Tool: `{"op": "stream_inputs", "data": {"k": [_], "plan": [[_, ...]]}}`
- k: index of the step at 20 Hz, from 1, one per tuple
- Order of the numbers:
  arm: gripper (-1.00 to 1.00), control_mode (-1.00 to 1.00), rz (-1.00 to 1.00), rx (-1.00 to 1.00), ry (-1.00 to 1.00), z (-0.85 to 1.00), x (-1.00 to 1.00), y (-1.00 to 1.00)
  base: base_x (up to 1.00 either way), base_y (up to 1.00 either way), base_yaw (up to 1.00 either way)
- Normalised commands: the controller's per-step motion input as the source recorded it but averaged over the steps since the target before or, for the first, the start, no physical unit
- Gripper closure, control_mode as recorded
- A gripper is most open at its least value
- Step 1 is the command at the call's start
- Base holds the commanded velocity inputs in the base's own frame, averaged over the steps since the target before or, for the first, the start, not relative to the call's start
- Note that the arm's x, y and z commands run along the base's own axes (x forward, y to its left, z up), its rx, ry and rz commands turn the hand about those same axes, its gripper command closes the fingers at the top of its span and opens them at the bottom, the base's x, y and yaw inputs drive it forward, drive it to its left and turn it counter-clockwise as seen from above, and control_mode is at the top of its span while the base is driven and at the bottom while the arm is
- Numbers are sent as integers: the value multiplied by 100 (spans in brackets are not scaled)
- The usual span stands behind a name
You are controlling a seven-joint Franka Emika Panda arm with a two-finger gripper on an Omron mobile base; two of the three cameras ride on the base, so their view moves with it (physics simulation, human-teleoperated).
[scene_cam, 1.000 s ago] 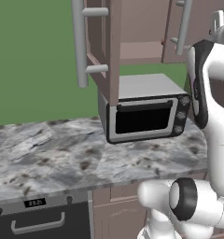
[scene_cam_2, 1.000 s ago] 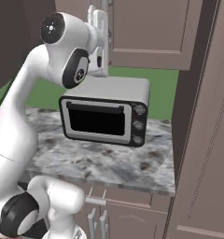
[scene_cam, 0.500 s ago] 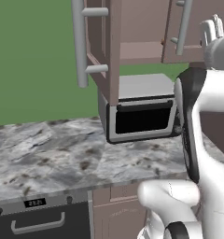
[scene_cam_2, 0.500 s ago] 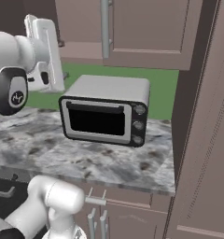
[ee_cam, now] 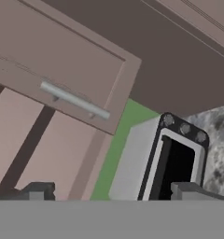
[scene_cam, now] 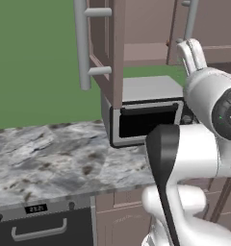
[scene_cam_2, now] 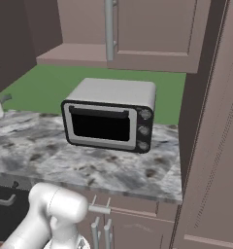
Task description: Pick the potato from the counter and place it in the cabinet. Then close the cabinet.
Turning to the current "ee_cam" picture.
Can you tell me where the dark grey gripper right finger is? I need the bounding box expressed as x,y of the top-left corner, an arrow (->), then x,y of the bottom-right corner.
170,181 -> 224,202

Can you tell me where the mauve cabinet door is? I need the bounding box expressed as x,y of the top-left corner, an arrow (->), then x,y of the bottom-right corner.
0,0 -> 143,136

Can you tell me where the grey and black toaster oven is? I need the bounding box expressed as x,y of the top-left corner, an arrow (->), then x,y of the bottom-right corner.
107,112 -> 210,202

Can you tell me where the silver bar door handle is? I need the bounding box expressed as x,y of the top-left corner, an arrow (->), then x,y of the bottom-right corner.
39,81 -> 111,120

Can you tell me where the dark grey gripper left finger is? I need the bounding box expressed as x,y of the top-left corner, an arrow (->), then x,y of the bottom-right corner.
0,181 -> 56,202

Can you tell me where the mauve wall cabinet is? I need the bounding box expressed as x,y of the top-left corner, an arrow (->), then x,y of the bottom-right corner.
0,0 -> 224,202

